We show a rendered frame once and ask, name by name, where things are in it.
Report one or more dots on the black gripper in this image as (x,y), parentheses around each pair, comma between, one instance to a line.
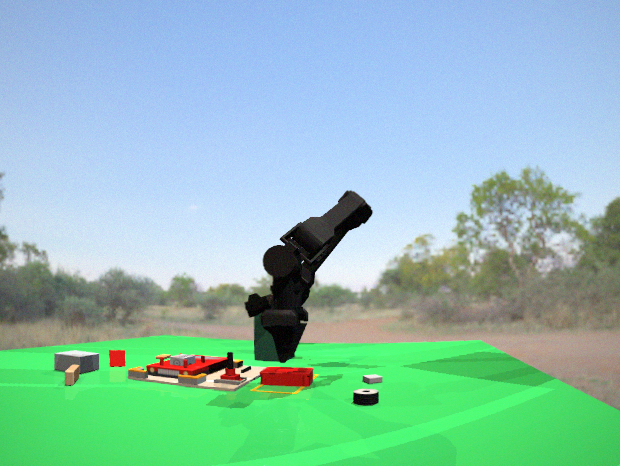
(284,324)

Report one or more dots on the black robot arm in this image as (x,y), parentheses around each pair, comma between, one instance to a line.
(313,241)

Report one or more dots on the black toy tyre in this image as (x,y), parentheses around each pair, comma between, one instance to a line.
(365,397)

